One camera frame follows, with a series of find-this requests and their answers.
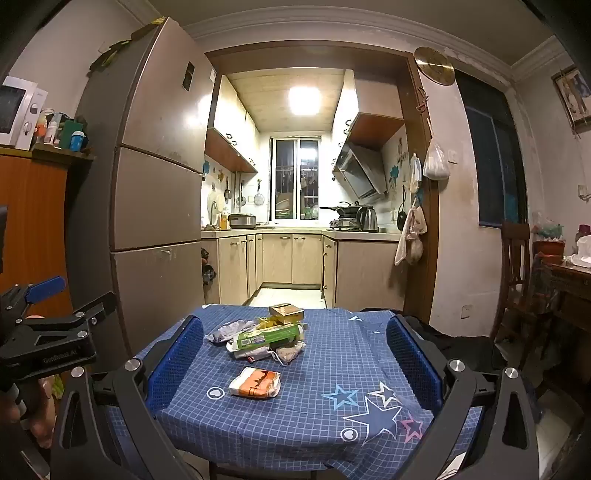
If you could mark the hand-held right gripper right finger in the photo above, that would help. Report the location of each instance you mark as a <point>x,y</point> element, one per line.
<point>413,364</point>

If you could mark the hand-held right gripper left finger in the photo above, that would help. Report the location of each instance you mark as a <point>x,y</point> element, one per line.
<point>178,364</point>

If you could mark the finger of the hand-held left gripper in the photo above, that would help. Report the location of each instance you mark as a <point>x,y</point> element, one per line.
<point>99,305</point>
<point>46,286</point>

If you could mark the silver wrapper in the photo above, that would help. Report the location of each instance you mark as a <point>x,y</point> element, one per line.
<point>228,331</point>

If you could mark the white red-edged snack packet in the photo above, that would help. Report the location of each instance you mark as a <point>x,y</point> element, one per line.
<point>251,354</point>

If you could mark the green carton box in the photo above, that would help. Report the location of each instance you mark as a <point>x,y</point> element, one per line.
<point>265,336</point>

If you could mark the clear bag of grains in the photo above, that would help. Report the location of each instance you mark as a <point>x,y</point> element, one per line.
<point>289,351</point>

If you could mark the person's left hand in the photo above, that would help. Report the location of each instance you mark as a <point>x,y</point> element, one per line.
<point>40,415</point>

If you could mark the orange wooden cabinet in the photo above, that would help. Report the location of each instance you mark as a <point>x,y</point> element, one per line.
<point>32,221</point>

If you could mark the white orange packet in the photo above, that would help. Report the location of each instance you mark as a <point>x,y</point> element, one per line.
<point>255,382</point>

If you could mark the dark bag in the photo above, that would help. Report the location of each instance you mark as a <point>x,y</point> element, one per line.
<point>207,270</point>

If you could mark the yellow wrapper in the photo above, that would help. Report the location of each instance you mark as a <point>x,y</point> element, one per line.
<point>268,323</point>

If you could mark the blue star-print tablecloth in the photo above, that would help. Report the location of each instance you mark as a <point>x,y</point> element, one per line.
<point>300,401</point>

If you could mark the gold box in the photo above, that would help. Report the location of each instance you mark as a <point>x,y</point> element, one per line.
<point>286,313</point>

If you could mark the beige refrigerator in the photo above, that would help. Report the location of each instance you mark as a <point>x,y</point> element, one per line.
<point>157,198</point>

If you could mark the dark wooden chair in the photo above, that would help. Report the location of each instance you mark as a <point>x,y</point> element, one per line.
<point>512,286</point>

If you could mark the beige hanging cloth bags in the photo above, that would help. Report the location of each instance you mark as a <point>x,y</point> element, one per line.
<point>411,235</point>

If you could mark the beige lower kitchen cabinets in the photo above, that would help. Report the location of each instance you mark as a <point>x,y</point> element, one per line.
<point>286,263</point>

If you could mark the black hanging pan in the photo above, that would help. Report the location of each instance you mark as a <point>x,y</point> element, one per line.
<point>401,215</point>

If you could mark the orange liquid bottle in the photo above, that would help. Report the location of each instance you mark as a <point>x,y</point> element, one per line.
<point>223,219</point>

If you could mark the steel kettle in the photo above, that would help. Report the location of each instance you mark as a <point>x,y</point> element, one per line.
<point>368,219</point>

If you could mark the gas stove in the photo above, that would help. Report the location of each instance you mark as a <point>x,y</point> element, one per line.
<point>344,225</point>

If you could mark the steel rice cooker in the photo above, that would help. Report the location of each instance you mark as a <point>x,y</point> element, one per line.
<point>242,220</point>

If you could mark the white bottle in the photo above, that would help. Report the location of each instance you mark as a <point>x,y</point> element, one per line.
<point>53,128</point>

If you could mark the black wok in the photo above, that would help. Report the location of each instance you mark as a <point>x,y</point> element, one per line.
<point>342,210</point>

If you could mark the dark wooden desk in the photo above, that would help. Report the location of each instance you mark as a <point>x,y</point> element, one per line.
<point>570,295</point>

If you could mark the white microwave oven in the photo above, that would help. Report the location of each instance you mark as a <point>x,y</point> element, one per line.
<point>14,110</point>

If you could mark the red plant pot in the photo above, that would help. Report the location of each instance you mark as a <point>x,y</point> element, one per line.
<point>549,248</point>

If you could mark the hanging metal strainer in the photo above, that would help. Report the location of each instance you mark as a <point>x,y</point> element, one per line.
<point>260,199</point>

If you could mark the small hanging plastic bag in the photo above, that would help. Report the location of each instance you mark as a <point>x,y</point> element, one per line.
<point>415,173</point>

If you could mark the crumpled white plastic bag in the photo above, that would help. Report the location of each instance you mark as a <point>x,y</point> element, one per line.
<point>581,258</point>

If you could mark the steel range hood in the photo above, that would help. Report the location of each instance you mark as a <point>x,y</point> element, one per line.
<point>360,171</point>

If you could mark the beige upper kitchen cabinet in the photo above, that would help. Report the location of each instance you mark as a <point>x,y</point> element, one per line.
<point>231,134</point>

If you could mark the kitchen window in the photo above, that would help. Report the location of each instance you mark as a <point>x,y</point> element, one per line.
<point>295,177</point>

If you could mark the dark window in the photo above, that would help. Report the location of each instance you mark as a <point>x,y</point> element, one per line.
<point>494,152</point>

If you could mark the brown-edged upper kitchen cabinet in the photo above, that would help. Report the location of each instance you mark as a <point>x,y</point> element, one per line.
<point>369,121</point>

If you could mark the square ceiling light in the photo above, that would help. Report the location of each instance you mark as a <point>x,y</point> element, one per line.
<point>304,100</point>

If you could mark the gold wall clock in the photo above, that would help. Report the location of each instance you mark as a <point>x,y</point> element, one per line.
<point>434,66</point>

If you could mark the framed wall picture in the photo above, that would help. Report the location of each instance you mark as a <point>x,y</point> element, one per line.
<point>572,97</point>

